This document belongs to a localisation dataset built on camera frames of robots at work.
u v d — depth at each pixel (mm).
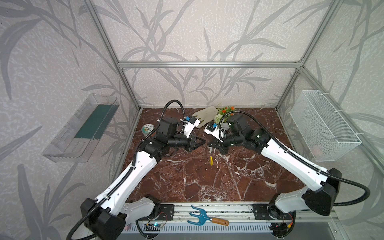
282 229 696
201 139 648
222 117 597
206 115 1139
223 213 753
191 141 588
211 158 693
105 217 361
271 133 1055
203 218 722
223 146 610
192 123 609
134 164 451
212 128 590
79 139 644
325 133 640
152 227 719
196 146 642
